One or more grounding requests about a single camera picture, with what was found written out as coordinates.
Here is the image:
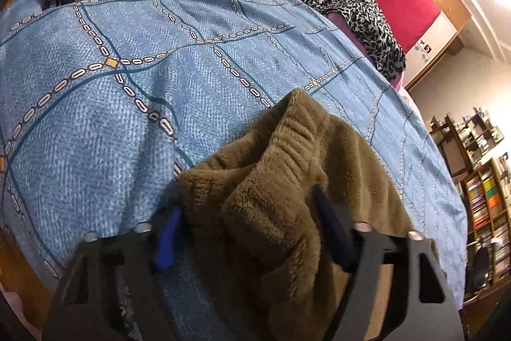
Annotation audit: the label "blue chain-patterned blanket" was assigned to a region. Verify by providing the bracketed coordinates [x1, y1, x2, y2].
[0, 0, 468, 341]

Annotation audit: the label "brown fleece pants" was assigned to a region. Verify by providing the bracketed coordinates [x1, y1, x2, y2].
[172, 87, 424, 341]

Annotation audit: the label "pink blanket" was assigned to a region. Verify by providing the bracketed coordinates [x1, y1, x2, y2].
[291, 0, 416, 94]

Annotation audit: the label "leopard print cloth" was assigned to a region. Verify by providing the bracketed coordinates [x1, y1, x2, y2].
[301, 0, 408, 82]

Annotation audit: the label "wooden bookshelf with books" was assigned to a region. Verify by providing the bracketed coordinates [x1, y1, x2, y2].
[459, 153, 511, 286]

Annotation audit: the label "wooden bed frame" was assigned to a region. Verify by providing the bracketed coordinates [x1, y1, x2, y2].
[0, 237, 52, 326]

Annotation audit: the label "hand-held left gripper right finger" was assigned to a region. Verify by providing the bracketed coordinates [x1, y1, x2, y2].
[309, 183, 466, 341]

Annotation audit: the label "black chair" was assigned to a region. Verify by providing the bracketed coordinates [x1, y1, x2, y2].
[465, 245, 493, 298]

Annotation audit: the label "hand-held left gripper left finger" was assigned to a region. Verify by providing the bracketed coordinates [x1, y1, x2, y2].
[42, 205, 188, 341]

